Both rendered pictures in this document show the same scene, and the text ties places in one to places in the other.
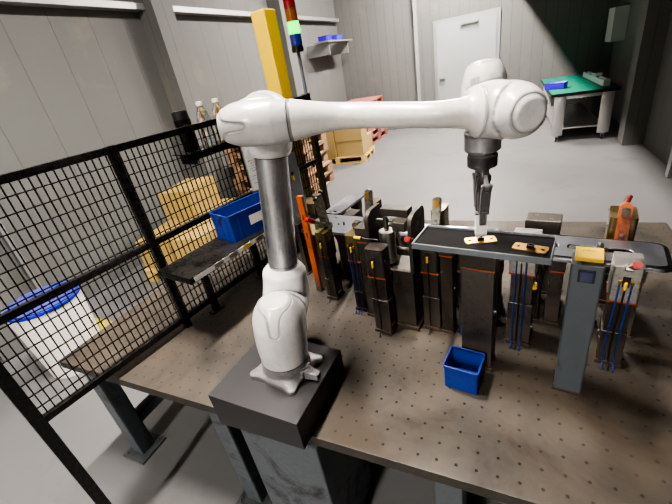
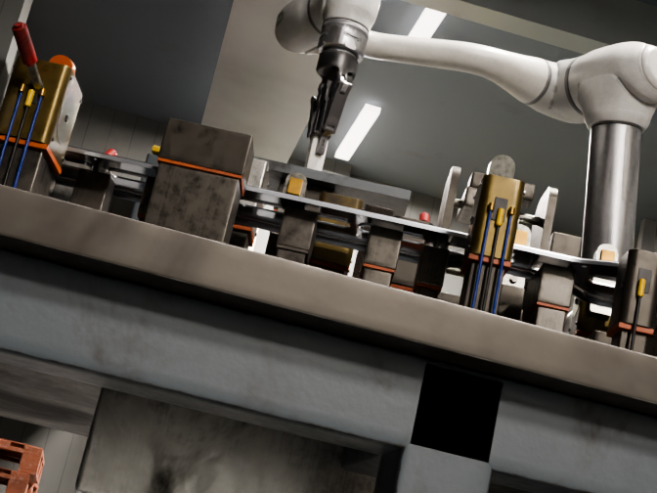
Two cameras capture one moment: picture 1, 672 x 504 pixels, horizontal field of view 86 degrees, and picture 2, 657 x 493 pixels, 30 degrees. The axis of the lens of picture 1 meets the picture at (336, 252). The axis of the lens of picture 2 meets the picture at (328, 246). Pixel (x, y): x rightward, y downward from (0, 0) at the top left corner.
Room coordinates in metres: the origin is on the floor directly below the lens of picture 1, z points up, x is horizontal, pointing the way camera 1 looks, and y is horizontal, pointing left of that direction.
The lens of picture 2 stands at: (2.68, -1.60, 0.45)
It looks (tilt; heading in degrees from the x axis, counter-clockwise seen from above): 16 degrees up; 145
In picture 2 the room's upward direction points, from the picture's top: 13 degrees clockwise
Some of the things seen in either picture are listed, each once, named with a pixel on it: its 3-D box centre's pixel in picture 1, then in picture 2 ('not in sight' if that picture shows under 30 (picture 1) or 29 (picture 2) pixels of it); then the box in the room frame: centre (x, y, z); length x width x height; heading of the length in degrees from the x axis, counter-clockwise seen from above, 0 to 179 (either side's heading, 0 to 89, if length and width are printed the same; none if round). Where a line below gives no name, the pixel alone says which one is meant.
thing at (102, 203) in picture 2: not in sight; (72, 263); (1.00, -0.86, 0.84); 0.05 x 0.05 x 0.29; 53
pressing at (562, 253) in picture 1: (446, 234); (424, 241); (1.31, -0.45, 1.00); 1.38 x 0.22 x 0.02; 53
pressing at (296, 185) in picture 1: (295, 188); not in sight; (1.77, 0.14, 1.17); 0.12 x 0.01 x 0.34; 143
